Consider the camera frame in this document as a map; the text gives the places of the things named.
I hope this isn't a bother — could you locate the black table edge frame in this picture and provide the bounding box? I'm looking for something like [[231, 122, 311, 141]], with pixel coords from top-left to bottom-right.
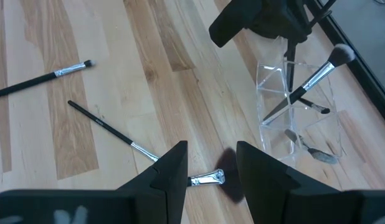
[[306, 0, 385, 128]]

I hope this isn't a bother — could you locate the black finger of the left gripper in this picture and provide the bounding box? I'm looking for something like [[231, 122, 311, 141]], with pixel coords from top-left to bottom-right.
[[208, 0, 262, 48]]

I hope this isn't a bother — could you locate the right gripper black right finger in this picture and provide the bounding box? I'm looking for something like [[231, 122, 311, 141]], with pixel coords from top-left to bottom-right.
[[236, 141, 385, 224]]

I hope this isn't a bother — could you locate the long thin black makeup brush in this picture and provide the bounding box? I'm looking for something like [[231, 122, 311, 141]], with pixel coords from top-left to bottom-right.
[[67, 100, 160, 163]]

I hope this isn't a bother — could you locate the large fluffy-head makeup brush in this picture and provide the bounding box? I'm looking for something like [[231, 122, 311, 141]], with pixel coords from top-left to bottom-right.
[[261, 43, 357, 126]]

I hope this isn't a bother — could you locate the thick-handled silver-ferrule makeup brush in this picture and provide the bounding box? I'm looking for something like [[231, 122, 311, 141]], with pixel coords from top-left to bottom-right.
[[0, 59, 97, 100]]

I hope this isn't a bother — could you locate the short brown kabuki brush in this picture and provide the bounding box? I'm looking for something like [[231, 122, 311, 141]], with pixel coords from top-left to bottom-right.
[[187, 147, 246, 205]]

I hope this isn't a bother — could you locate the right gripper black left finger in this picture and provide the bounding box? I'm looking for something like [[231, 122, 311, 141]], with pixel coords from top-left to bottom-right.
[[0, 140, 189, 224]]

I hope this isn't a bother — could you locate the clear acrylic brush organizer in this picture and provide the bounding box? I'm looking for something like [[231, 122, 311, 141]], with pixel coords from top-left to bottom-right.
[[255, 34, 348, 169]]

